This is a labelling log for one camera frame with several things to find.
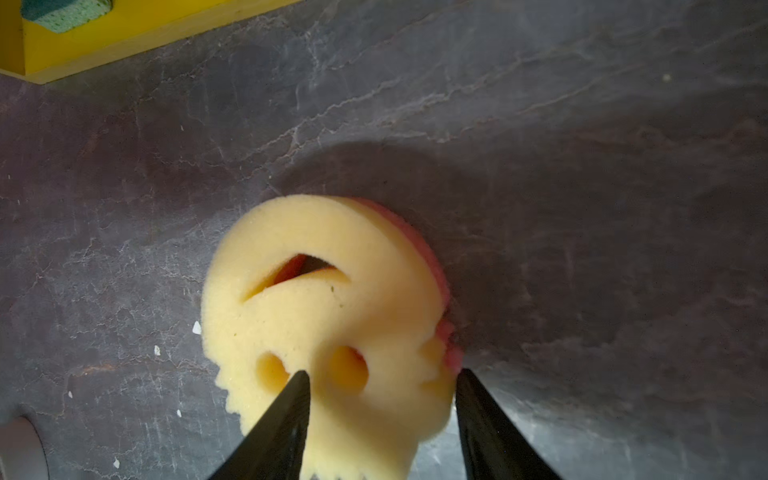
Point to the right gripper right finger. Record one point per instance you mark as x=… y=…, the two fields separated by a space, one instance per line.
x=492 y=446

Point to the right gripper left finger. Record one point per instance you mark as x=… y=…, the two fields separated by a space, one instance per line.
x=274 y=447

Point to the bright green sponge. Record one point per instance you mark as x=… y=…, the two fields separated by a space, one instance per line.
x=60 y=16

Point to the yellow shelf pink blue boards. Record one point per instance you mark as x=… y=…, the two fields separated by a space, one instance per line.
x=32 y=53

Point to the grey plastic cup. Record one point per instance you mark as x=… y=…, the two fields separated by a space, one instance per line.
x=22 y=453

